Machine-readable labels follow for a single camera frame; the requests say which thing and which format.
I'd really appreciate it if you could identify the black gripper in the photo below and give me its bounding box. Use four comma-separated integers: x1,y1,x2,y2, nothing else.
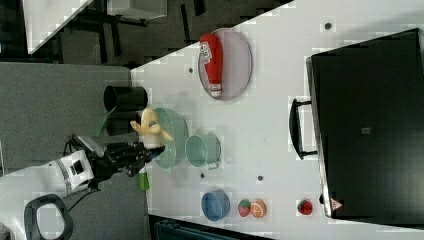
88,142,165,182

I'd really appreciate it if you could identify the peeled toy banana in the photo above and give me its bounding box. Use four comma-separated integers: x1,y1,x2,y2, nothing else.
130,108,173,149

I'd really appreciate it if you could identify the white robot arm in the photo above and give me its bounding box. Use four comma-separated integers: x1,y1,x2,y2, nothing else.
1,142,165,240

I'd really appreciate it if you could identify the green mug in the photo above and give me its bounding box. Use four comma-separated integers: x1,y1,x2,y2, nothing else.
185,133,221,170

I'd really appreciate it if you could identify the green marker bottle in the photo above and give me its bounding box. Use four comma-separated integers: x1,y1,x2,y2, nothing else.
139,167,150,191

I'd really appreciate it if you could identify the green perforated colander bowl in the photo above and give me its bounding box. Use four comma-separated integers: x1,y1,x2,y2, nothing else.
151,107,189,169

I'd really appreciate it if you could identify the lower black cylinder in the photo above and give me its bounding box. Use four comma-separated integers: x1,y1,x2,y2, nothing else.
106,111,140,136

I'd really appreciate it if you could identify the black cylinder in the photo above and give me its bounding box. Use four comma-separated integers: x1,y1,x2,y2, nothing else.
106,111,140,136
103,86,148,112

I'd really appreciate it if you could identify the upper black cylinder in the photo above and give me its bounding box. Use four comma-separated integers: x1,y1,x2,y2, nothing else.
103,86,148,112

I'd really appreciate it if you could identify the blue cup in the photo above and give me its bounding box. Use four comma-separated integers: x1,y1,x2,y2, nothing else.
201,190,231,222

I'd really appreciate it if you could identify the red ketchup bottle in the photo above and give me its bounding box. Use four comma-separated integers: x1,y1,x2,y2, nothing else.
200,33,223,97

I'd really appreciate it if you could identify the grey oval plate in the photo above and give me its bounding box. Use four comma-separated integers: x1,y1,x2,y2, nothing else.
198,28,252,101

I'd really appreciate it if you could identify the toy orange half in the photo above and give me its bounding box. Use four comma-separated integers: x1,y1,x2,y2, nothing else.
250,199,267,218

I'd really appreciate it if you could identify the red toy strawberry near oven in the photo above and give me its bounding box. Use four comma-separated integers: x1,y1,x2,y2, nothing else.
297,199,313,216

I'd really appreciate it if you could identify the white background table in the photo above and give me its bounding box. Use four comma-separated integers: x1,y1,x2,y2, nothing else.
21,0,94,54

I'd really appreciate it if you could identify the black oven appliance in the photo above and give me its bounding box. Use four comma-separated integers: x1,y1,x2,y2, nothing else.
306,29,424,228

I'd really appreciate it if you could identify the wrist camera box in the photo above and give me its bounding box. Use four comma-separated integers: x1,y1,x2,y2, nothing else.
71,135,104,158

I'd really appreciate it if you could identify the black oven door handle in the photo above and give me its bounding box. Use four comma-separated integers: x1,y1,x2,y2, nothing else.
289,99,317,160

